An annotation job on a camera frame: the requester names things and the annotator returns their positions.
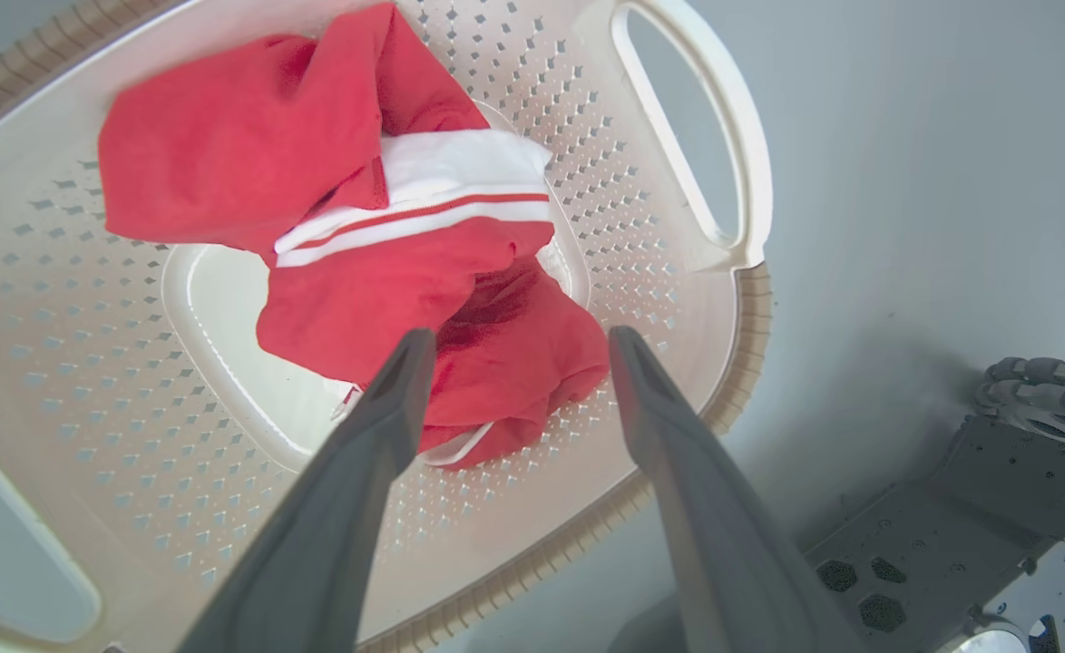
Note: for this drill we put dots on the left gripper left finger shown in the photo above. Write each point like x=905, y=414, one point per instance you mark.
x=333, y=526

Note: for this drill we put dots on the red garment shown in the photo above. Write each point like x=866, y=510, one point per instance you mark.
x=224, y=154

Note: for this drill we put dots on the grey roller wheel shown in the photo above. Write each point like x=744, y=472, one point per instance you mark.
x=1040, y=399

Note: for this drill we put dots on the grey robot wheeled base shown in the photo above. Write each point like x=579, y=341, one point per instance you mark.
x=950, y=526

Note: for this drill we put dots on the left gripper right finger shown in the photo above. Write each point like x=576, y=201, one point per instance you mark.
x=723, y=544

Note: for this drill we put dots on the cream plastic laundry basket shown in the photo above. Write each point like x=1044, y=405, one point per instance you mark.
x=88, y=363

